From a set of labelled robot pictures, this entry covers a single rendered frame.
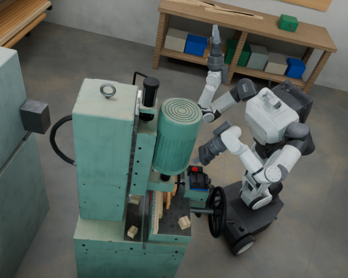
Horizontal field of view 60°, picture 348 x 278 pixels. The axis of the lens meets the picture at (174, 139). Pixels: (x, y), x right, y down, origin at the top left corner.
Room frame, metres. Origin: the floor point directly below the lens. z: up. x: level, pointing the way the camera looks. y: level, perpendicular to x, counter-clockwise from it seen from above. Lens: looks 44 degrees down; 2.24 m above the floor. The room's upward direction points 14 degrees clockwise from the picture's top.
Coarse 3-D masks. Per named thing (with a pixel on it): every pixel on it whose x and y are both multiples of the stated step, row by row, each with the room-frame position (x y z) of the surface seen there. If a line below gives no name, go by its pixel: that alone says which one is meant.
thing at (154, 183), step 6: (150, 174) 0.94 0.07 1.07; (156, 174) 0.95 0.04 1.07; (150, 180) 0.90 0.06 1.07; (156, 180) 0.91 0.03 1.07; (162, 180) 0.92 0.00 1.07; (168, 180) 0.93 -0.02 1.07; (174, 180) 0.94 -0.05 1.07; (150, 186) 0.89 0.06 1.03; (156, 186) 0.90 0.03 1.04; (162, 186) 0.90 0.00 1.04; (168, 186) 0.91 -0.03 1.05
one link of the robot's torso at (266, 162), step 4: (252, 148) 1.50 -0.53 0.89; (252, 152) 1.51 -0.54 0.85; (256, 152) 1.52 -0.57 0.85; (276, 152) 1.41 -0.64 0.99; (256, 156) 1.48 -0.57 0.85; (272, 156) 1.40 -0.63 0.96; (276, 156) 1.40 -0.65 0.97; (260, 160) 1.46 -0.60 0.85; (264, 160) 1.47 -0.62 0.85; (268, 160) 1.40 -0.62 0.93; (272, 160) 1.39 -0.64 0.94; (264, 164) 1.42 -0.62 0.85; (268, 164) 1.39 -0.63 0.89; (248, 172) 1.53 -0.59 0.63; (248, 176) 1.52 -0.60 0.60; (252, 180) 1.48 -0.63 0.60; (256, 184) 1.45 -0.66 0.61; (260, 184) 1.45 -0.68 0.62
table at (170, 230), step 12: (180, 192) 1.00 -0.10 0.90; (180, 204) 0.92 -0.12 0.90; (192, 204) 0.97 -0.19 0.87; (204, 204) 0.98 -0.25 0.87; (168, 216) 0.84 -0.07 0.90; (180, 216) 0.85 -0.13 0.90; (168, 228) 0.77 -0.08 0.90; (180, 228) 0.79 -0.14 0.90; (168, 240) 0.74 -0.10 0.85; (180, 240) 0.75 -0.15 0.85
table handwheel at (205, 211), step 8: (216, 192) 1.11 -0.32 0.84; (224, 192) 1.04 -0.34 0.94; (224, 200) 0.98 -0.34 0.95; (192, 208) 0.97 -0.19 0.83; (200, 208) 0.98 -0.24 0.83; (208, 208) 0.99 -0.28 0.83; (216, 208) 1.00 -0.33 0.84; (224, 208) 0.94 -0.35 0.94; (208, 216) 1.04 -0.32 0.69; (216, 216) 0.97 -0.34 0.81; (224, 216) 0.91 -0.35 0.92; (216, 224) 0.93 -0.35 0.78; (224, 224) 0.88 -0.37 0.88; (216, 232) 0.89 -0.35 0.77
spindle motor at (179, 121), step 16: (160, 112) 0.91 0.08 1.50; (176, 112) 0.92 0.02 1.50; (192, 112) 0.94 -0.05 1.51; (160, 128) 0.88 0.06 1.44; (176, 128) 0.85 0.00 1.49; (192, 128) 0.87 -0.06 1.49; (160, 144) 0.87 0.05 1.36; (176, 144) 0.86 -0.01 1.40; (192, 144) 0.90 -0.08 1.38; (160, 160) 0.86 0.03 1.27; (176, 160) 0.86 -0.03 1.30
